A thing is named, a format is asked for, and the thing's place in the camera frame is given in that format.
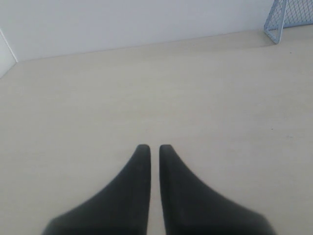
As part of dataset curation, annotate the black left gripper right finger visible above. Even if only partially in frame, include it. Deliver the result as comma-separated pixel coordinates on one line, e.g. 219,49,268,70
159,144,273,235

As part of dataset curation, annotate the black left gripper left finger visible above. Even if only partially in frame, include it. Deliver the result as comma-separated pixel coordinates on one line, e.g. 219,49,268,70
43,144,150,235

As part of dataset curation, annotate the light blue mini goal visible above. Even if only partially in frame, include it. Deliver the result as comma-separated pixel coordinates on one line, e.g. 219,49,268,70
264,0,313,44

